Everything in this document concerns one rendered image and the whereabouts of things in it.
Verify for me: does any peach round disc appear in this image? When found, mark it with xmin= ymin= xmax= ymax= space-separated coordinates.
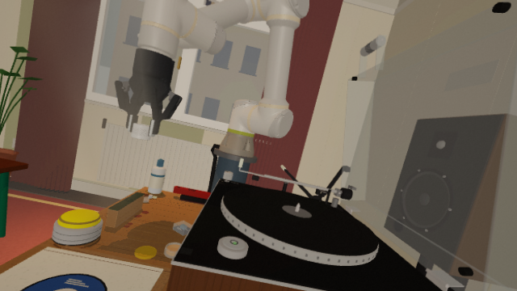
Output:
xmin=163 ymin=241 xmax=183 ymax=259

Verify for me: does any small clear case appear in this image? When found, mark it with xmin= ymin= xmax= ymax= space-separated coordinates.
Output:
xmin=172 ymin=220 xmax=193 ymax=237

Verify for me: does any silver tonearm with black counterweight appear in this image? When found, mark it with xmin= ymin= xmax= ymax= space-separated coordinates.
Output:
xmin=237 ymin=158 xmax=355 ymax=209

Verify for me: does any clear dust cover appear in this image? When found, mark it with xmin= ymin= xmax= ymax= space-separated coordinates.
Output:
xmin=342 ymin=0 xmax=517 ymax=291

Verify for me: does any white bottle with blue cap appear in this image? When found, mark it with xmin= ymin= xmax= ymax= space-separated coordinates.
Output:
xmin=147 ymin=158 xmax=167 ymax=196

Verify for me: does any black cover stay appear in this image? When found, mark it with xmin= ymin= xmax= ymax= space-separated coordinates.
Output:
xmin=322 ymin=164 xmax=351 ymax=195

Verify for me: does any grey cylinder cover handle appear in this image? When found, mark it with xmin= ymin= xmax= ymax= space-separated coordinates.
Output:
xmin=359 ymin=35 xmax=388 ymax=57

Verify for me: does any brown topped green stand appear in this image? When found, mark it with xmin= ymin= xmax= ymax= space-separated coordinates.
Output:
xmin=0 ymin=157 xmax=29 ymax=238

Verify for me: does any white cover hinge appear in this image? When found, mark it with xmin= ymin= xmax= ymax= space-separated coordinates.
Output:
xmin=422 ymin=264 xmax=465 ymax=291

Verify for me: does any large yellow round pad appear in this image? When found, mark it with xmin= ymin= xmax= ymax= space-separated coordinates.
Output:
xmin=57 ymin=209 xmax=102 ymax=230

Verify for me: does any black cue lever white tip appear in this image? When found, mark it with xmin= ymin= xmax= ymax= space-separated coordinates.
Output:
xmin=280 ymin=163 xmax=314 ymax=200

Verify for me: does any white round adapter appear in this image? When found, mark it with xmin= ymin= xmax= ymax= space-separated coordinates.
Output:
xmin=130 ymin=123 xmax=153 ymax=141

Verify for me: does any blue record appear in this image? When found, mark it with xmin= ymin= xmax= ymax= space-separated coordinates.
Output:
xmin=19 ymin=273 xmax=108 ymax=291

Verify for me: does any green plant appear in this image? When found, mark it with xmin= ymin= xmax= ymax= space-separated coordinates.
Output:
xmin=0 ymin=45 xmax=43 ymax=137

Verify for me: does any red flat box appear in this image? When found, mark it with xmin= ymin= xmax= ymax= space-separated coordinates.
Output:
xmin=173 ymin=185 xmax=212 ymax=200

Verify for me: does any black wooden record player body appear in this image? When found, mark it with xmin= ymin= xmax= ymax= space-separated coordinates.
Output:
xmin=166 ymin=177 xmax=465 ymax=291

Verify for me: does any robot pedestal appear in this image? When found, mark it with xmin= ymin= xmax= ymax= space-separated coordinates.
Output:
xmin=209 ymin=145 xmax=259 ymax=193

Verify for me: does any white framed window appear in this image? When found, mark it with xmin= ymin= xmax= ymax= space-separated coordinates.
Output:
xmin=85 ymin=0 xmax=284 ymax=133

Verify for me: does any black platter with white rim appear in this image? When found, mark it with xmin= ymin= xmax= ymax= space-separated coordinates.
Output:
xmin=220 ymin=187 xmax=380 ymax=268

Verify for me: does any dark red curtain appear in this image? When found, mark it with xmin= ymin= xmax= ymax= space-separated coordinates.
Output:
xmin=10 ymin=0 xmax=102 ymax=193
xmin=246 ymin=0 xmax=344 ymax=192

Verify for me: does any grey disc stack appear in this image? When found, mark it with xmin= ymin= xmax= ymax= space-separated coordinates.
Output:
xmin=51 ymin=217 xmax=104 ymax=247

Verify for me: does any small yellow disc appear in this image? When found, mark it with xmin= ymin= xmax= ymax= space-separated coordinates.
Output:
xmin=133 ymin=245 xmax=158 ymax=260

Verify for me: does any grey speaker with wooden side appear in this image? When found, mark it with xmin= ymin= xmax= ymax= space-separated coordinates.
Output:
xmin=383 ymin=113 xmax=517 ymax=280

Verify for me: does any wooden block with green top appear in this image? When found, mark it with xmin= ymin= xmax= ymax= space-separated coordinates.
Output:
xmin=101 ymin=191 xmax=146 ymax=233

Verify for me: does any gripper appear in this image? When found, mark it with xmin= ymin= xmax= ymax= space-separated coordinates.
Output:
xmin=114 ymin=48 xmax=183 ymax=137

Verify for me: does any white record sleeve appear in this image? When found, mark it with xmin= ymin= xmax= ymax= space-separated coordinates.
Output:
xmin=0 ymin=247 xmax=165 ymax=291

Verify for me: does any white radiator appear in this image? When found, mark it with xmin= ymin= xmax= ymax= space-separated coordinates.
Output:
xmin=98 ymin=122 xmax=217 ymax=193

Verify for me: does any white speed knob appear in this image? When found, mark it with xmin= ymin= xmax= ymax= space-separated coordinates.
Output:
xmin=216 ymin=235 xmax=250 ymax=260

